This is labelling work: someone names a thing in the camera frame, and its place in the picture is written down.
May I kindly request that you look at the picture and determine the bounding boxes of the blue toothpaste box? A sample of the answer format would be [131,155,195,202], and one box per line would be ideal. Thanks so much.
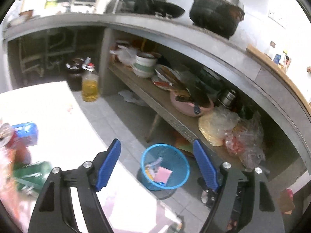
[13,122,38,147]

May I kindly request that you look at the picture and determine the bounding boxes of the blue mesh trash basket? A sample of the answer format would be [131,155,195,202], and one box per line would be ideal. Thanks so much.
[140,144,190,191]

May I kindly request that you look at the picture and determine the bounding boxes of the concrete kitchen counter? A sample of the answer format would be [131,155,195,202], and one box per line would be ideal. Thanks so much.
[3,13,310,168]

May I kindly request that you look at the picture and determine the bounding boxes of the green-label clear plastic bottle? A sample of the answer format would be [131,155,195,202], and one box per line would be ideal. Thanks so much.
[13,161,52,196]

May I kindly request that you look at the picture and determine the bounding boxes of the red soda can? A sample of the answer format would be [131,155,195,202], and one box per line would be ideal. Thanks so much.
[1,123,31,165]

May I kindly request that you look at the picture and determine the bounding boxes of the red contents plastic bag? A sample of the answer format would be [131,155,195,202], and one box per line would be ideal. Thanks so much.
[225,111,266,169]

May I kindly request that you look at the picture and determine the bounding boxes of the yellow bag of food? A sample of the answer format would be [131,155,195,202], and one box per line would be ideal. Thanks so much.
[198,106,240,147]

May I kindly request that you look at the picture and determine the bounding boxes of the pink paper in basket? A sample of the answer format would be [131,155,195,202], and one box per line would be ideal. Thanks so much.
[153,166,172,185]

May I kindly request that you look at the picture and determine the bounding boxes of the small steel cup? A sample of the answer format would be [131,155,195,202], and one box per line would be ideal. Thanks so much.
[219,90,236,108]

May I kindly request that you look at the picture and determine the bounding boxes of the wooden shelf board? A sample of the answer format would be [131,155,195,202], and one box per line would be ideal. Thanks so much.
[109,63,244,170]

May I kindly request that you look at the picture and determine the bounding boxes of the yellow cooking oil bottle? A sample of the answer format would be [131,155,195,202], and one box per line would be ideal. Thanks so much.
[82,63,99,102]

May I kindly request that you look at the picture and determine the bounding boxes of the pink plastic basin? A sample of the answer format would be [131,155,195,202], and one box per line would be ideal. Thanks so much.
[170,91,214,117]

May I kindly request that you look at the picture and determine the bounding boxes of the dark jar on floor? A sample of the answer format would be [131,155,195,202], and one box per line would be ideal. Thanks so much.
[65,58,84,91]

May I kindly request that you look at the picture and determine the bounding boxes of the wooden cutting board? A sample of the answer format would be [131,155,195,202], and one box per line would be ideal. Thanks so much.
[246,44,310,115]

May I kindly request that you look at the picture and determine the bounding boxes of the stacked plates on shelf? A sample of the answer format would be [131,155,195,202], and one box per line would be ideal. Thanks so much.
[151,64,180,91]

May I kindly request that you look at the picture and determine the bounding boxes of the white plastic bag on shelf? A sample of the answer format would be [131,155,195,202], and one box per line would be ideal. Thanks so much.
[110,45,139,66]

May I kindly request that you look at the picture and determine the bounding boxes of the stacked white green bowls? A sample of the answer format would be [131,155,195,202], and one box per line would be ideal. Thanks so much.
[132,52,158,78]

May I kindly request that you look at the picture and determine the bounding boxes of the black cooking pot with lid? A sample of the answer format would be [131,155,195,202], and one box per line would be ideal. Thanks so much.
[189,0,245,39]

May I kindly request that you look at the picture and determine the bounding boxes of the black frying pan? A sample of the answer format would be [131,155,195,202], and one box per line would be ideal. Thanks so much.
[145,0,185,18]

